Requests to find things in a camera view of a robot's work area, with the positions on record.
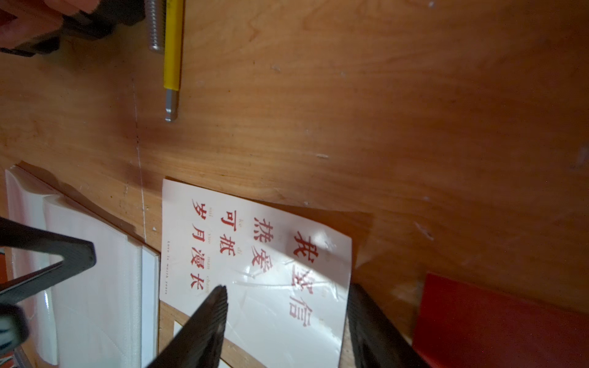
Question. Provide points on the yellow handled hex key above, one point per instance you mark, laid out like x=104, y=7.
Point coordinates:
x=165, y=25

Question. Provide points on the white photo album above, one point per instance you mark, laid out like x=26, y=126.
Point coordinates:
x=105, y=316

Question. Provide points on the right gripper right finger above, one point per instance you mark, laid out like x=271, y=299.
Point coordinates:
x=375, y=340

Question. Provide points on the blank white card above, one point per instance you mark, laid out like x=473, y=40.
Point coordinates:
x=177, y=327

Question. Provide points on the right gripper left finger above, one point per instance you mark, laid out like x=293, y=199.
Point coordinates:
x=199, y=343

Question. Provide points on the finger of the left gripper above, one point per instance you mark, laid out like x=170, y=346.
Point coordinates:
x=77, y=255

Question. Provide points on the white card red chinese text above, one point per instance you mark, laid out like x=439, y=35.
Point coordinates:
x=287, y=277

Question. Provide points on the red card top row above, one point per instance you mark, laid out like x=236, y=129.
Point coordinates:
x=461, y=325

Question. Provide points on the red plastic tool case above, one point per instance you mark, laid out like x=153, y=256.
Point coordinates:
x=30, y=28

